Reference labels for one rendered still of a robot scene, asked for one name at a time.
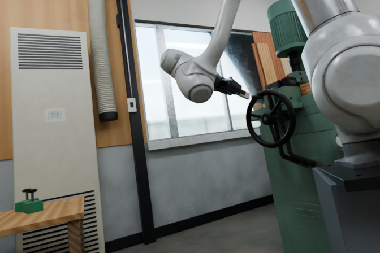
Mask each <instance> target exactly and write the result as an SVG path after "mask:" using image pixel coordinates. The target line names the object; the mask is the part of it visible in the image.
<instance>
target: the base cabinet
mask: <svg viewBox="0 0 380 253"><path fill-rule="evenodd" d="M336 135H337V131H336V129H333V130H326V131H321V132H314V133H307V134H299V135H295V136H292V137H291V138H290V144H291V146H292V151H293V153H294V154H297V155H300V156H302V157H306V158H308V159H312V160H314V161H318V162H321V163H323V166H324V165H330V164H331V165H332V164H335V162H334V161H335V160H338V159H340V154H339V150H340V149H342V147H339V146H338V145H337V144H336V143H335V136H336ZM263 148H264V154H265V159H266V165H267V170H268V174H269V179H270V185H271V190H272V194H273V199H274V204H275V210H276V213H277V218H278V224H279V229H280V234H281V238H282V243H283V249H284V253H331V248H330V243H329V239H328V235H327V231H326V226H325V221H324V218H323V214H322V209H321V204H320V201H319V196H318V192H317V187H316V182H315V179H314V174H313V171H312V170H310V169H307V168H306V167H303V166H301V165H298V164H295V163H293V162H290V161H288V160H286V159H283V158H282V157H281V156H280V154H279V150H278V147H277V148H267V147H264V146H263Z"/></svg>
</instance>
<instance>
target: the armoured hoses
mask: <svg viewBox="0 0 380 253"><path fill-rule="evenodd" d="M271 89H272V90H276V91H277V87H276V86H274V87H272V88H271ZM274 100H275V104H277V102H278V101H279V98H277V97H275V96H274ZM267 101H268V104H269V109H270V112H271V111H272V110H273V108H274V105H273V102H272V98H271V95H267ZM277 112H278V116H279V120H280V124H281V127H282V131H283V136H284V135H285V134H286V133H287V127H286V123H285V120H284V116H283V113H282V108H281V104H280V106H279V107H278V108H277ZM273 127H274V131H275V135H276V137H277V140H278V141H279V140H280V139H281V138H280V133H279V128H278V123H277V122H275V123H274V124H273ZM286 148H287V152H288V154H289V156H288V155H286V154H285V153H284V151H283V147H282V146H281V147H278V150H279V154H280V156H281V157H282V158H283V159H286V160H288V161H290V162H293V163H295V164H298V165H301V166H303V167H306V168H307V169H310V170H312V168H315V167H320V166H323V163H321V162H318V161H314V160H312V159H308V158H306V157H302V156H300V155H297V154H294V153H293V151H292V146H291V144H290V140H289V141H288V142H287V143H286Z"/></svg>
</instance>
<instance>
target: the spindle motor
mask: <svg viewBox="0 0 380 253"><path fill-rule="evenodd" d="M267 16H268V20H269V24H270V29H271V34H272V38H273V42H274V47H275V52H276V55H277V58H288V56H287V54H288V53H290V52H292V51H297V54H298V55H299V54H301V53H302V52H303V49H304V46H305V44H306V39H305V35H304V30H303V26H302V24H301V21H300V19H299V17H298V15H297V12H296V10H295V8H294V6H293V4H292V1H291V0H279V1H276V2H275V3H273V4H272V5H271V6H270V7H269V8H268V9H267Z"/></svg>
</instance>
